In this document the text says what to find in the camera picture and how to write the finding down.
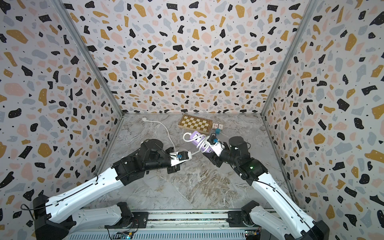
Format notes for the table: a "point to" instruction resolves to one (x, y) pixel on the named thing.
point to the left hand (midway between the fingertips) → (190, 155)
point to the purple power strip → (195, 135)
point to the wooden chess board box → (196, 124)
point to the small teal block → (218, 131)
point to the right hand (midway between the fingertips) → (209, 148)
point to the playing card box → (217, 125)
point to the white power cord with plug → (199, 145)
